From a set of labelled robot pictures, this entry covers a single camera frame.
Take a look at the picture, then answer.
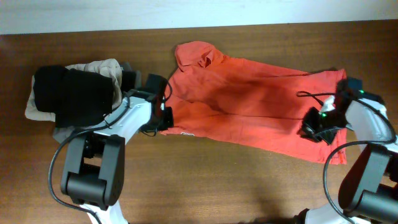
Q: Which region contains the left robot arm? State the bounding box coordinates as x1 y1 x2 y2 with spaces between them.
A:
57 74 174 223

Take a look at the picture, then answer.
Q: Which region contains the beige folded garment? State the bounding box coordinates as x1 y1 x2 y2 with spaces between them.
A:
25 58 123 122

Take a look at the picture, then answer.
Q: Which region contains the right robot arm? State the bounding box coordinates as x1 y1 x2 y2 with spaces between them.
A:
294 78 397 224

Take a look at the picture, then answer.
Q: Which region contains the grey folded garment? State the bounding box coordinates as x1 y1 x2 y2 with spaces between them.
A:
53 62 142 143

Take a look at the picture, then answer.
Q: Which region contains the red printed t-shirt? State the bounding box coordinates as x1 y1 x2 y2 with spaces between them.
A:
165 41 347 164

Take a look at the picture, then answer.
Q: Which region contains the black folded garment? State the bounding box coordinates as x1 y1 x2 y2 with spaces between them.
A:
34 64 137 128

